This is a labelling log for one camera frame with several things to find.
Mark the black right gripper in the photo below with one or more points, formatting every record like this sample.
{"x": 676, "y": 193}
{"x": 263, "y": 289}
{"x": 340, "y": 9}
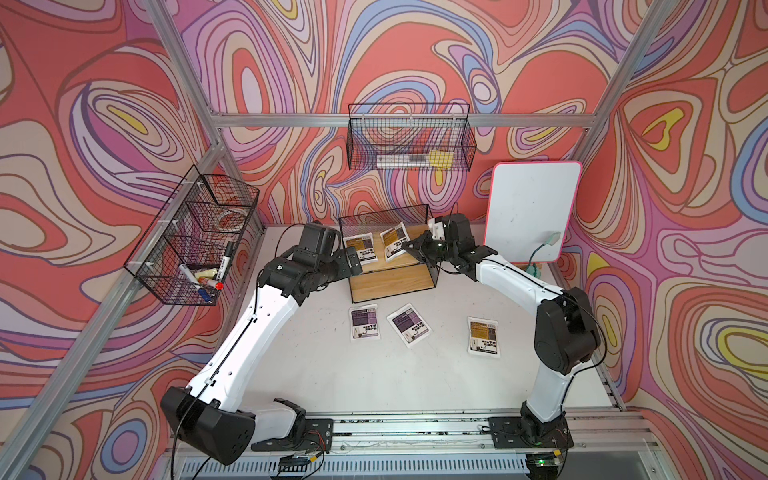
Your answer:
{"x": 419, "y": 243}

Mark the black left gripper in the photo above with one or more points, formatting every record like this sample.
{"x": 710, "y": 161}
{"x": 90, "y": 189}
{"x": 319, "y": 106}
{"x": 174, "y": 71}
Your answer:
{"x": 343, "y": 269}

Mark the yellow coffee bag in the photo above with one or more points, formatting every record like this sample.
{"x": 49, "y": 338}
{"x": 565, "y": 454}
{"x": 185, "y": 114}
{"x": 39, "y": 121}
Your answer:
{"x": 393, "y": 240}
{"x": 364, "y": 247}
{"x": 483, "y": 337}

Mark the purple coffee bag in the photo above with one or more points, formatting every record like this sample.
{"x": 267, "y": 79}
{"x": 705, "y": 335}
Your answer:
{"x": 409, "y": 325}
{"x": 364, "y": 322}

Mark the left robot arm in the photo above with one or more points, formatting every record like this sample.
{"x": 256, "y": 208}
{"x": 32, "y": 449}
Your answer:
{"x": 207, "y": 412}

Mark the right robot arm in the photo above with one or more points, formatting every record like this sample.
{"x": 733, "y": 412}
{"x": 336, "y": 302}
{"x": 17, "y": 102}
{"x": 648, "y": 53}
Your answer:
{"x": 566, "y": 334}

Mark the pink framed whiteboard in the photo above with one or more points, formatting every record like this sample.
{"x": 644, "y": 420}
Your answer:
{"x": 529, "y": 208}

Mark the yellow sponge in basket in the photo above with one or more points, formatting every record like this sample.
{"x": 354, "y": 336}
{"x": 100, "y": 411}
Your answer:
{"x": 438, "y": 159}

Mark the black whiteboard marker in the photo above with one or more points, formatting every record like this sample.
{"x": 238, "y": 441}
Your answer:
{"x": 224, "y": 264}

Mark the whiteboard eraser in basket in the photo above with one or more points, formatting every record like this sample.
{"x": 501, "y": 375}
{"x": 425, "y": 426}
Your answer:
{"x": 202, "y": 277}

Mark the clear ruler box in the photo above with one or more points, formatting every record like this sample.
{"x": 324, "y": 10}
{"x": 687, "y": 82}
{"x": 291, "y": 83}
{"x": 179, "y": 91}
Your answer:
{"x": 402, "y": 161}

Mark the blue capped marker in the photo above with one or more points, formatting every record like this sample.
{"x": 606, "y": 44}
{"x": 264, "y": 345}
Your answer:
{"x": 204, "y": 295}

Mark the black wire wooden shelf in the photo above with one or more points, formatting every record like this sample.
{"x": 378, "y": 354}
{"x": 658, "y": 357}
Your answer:
{"x": 402, "y": 275}

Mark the black wire wall basket rear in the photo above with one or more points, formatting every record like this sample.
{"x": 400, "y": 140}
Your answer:
{"x": 409, "y": 128}

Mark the black wire wall basket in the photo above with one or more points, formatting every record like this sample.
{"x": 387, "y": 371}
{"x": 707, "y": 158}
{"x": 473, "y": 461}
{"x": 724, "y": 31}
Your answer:
{"x": 205, "y": 212}
{"x": 409, "y": 128}

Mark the black wire wall basket left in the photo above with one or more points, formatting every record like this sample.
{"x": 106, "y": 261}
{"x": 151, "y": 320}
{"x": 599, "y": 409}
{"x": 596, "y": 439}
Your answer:
{"x": 205, "y": 212}

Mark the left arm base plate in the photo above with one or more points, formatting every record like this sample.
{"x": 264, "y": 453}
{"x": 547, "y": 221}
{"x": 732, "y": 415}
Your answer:
{"x": 312, "y": 434}

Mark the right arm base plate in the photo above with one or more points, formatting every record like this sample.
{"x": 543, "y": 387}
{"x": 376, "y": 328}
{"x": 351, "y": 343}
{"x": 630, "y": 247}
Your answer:
{"x": 528, "y": 432}

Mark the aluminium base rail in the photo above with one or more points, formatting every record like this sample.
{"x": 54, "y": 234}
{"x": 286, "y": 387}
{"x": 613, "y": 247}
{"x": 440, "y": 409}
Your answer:
{"x": 595, "y": 444}

